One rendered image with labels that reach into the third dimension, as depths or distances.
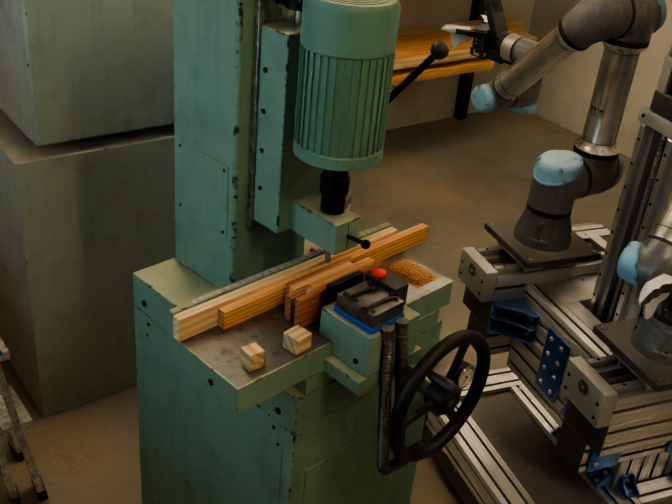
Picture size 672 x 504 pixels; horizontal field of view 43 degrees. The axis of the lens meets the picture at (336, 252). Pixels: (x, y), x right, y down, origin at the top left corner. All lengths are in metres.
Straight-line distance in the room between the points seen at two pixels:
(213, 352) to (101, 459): 1.17
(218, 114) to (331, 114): 0.30
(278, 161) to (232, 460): 0.68
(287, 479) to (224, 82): 0.81
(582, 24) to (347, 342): 0.95
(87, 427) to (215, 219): 1.14
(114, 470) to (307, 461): 0.99
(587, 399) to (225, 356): 0.80
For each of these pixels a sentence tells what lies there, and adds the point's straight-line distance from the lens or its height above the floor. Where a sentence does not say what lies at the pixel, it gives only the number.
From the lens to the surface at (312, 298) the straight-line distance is 1.64.
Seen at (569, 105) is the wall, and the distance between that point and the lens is 5.53.
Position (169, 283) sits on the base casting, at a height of 0.80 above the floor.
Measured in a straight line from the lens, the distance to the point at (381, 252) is 1.90.
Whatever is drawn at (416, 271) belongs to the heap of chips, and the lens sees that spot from 1.85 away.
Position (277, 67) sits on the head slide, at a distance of 1.65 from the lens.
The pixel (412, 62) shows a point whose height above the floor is 0.60.
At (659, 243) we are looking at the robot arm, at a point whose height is 1.17.
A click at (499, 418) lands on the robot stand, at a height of 0.21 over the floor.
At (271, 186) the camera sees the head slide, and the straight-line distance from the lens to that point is 1.74.
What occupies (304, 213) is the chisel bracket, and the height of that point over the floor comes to 1.06.
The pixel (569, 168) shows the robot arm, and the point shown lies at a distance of 2.18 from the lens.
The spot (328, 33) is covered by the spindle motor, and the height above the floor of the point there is 1.45.
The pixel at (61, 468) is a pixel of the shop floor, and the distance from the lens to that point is 2.69.
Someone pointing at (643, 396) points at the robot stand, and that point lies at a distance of 1.94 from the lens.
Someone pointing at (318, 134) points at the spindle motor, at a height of 1.26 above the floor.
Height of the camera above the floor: 1.86
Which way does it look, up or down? 30 degrees down
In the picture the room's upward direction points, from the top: 6 degrees clockwise
